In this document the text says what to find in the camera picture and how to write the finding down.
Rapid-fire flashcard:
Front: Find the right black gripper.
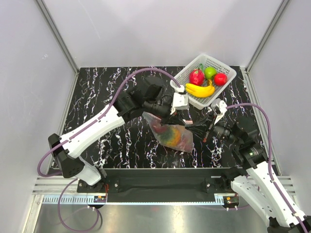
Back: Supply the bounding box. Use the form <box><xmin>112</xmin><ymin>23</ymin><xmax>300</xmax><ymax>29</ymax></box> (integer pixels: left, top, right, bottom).
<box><xmin>185</xmin><ymin>111</ymin><xmax>242</xmax><ymax>146</ymax></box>

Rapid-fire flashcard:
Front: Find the orange toy pineapple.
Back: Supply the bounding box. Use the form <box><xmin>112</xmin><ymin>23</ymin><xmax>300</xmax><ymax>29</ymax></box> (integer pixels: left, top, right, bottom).
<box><xmin>158</xmin><ymin>127</ymin><xmax>181</xmax><ymax>148</ymax></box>

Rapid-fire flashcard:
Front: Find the clear pink-dotted zip bag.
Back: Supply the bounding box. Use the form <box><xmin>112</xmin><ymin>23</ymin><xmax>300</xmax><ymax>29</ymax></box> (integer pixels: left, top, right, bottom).
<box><xmin>142</xmin><ymin>112</ymin><xmax>194</xmax><ymax>153</ymax></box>

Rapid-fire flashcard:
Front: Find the dark red plum toy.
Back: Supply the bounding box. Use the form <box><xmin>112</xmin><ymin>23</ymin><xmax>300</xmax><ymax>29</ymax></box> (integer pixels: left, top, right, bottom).
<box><xmin>151</xmin><ymin>121</ymin><xmax>166</xmax><ymax>134</ymax></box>

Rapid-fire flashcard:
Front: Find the purple grape bunch toy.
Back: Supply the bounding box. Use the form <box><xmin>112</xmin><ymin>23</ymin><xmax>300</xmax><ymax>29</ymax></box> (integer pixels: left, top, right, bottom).
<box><xmin>179</xmin><ymin>136</ymin><xmax>194</xmax><ymax>153</ymax></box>

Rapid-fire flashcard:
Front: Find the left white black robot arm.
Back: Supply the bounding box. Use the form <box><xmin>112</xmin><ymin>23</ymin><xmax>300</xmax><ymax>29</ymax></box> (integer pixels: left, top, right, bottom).
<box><xmin>48</xmin><ymin>84</ymin><xmax>189</xmax><ymax>192</ymax></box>

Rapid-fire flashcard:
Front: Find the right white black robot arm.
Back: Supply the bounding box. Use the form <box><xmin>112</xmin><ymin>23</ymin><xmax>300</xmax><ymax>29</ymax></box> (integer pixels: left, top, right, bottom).
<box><xmin>186</xmin><ymin>116</ymin><xmax>311</xmax><ymax>233</ymax></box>

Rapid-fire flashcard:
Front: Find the yellow banana bunch toy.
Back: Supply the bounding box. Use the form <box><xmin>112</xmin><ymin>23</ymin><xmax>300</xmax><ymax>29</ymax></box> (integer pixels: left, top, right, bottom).
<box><xmin>185</xmin><ymin>80</ymin><xmax>215</xmax><ymax>98</ymax></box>

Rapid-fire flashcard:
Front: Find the white plastic mesh basket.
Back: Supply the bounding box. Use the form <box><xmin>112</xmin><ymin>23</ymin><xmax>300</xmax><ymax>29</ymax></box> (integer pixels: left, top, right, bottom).
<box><xmin>174</xmin><ymin>54</ymin><xmax>237</xmax><ymax>110</ymax></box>

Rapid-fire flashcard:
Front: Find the red apple toy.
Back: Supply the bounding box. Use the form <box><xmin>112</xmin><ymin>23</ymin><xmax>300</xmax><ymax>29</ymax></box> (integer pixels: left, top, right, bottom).
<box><xmin>214</xmin><ymin>73</ymin><xmax>228</xmax><ymax>86</ymax></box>

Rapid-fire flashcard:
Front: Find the red dragon fruit toy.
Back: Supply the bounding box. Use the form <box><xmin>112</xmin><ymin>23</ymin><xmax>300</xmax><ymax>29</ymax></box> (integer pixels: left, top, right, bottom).
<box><xmin>189</xmin><ymin>69</ymin><xmax>205</xmax><ymax>86</ymax></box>

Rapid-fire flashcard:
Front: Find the green apple toy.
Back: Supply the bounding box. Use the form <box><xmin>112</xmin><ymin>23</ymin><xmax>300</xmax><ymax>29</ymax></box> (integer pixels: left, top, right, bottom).
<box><xmin>204</xmin><ymin>67</ymin><xmax>217</xmax><ymax>80</ymax></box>

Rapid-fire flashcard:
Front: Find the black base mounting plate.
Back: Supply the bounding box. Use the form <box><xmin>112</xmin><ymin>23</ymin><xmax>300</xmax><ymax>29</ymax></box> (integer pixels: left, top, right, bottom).
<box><xmin>77</xmin><ymin>167</ymin><xmax>246</xmax><ymax>193</ymax></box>

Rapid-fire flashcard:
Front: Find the right connector board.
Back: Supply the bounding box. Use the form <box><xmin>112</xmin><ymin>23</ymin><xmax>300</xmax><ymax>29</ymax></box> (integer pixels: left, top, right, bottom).
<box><xmin>225</xmin><ymin>195</ymin><xmax>240</xmax><ymax>205</ymax></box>

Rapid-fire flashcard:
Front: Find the connector board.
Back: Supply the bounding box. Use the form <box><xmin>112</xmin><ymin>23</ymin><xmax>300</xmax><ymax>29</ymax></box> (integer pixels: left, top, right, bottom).
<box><xmin>93</xmin><ymin>194</ymin><xmax>107</xmax><ymax>203</ymax></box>
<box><xmin>225</xmin><ymin>195</ymin><xmax>240</xmax><ymax>205</ymax></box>

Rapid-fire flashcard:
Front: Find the black marble pattern mat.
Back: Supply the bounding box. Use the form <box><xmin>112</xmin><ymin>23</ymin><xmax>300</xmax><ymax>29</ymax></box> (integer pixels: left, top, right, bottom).
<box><xmin>63</xmin><ymin>67</ymin><xmax>259</xmax><ymax>169</ymax></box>

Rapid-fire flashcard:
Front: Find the left connector board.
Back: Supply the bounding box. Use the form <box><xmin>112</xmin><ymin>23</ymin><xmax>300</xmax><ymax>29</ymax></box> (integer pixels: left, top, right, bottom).
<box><xmin>93</xmin><ymin>194</ymin><xmax>107</xmax><ymax>203</ymax></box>

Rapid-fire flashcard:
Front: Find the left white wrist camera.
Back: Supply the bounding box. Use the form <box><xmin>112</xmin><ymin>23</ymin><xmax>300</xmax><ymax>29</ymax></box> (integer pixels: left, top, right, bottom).
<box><xmin>170</xmin><ymin>85</ymin><xmax>190</xmax><ymax>115</ymax></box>

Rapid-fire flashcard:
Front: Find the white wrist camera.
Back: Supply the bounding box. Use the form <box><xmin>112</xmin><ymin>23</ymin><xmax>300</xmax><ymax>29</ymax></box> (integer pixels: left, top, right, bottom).
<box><xmin>211</xmin><ymin>98</ymin><xmax>227</xmax><ymax>123</ymax></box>
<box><xmin>170</xmin><ymin>85</ymin><xmax>190</xmax><ymax>115</ymax></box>

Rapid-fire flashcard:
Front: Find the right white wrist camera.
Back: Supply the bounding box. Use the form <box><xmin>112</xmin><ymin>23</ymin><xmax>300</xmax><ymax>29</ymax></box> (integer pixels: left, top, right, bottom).
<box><xmin>211</xmin><ymin>98</ymin><xmax>227</xmax><ymax>123</ymax></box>

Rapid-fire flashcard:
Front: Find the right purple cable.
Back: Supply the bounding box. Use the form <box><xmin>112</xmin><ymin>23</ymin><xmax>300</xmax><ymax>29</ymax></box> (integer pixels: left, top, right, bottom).
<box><xmin>225</xmin><ymin>103</ymin><xmax>308</xmax><ymax>233</ymax></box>

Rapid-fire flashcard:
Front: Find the right aluminium frame post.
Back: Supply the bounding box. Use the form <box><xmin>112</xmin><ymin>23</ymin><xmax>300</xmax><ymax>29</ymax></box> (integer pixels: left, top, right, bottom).
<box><xmin>245</xmin><ymin>0</ymin><xmax>292</xmax><ymax>73</ymax></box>

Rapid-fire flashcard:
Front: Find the aluminium frame post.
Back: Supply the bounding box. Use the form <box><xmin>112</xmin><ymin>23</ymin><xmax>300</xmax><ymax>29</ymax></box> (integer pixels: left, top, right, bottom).
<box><xmin>245</xmin><ymin>0</ymin><xmax>292</xmax><ymax>73</ymax></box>
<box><xmin>35</xmin><ymin>0</ymin><xmax>79</xmax><ymax>74</ymax></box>

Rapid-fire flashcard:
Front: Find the left aluminium frame post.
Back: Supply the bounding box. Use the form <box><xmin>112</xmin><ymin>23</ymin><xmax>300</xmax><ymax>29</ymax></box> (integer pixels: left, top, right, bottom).
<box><xmin>35</xmin><ymin>0</ymin><xmax>79</xmax><ymax>74</ymax></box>

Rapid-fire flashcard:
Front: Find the white slotted cable duct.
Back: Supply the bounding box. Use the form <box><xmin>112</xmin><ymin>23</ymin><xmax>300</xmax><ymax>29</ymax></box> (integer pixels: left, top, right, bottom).
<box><xmin>42</xmin><ymin>194</ymin><xmax>224</xmax><ymax>206</ymax></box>

